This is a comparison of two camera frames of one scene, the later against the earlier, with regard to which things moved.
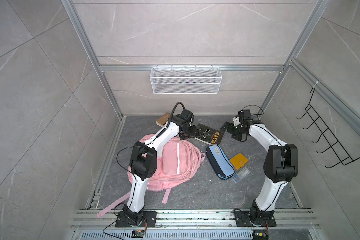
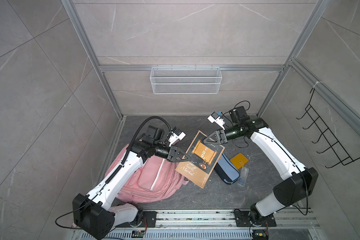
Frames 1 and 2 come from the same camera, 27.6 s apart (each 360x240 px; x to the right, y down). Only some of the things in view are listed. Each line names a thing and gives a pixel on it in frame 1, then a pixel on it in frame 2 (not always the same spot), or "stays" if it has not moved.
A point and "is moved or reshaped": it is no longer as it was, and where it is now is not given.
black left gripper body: [190, 131] to [160, 150]
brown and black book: [163, 119] to [205, 157]
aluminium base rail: [89, 219] stays
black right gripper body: [237, 132] stays
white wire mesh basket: [186, 80] stays
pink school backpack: [178, 164] is moved or reshaped
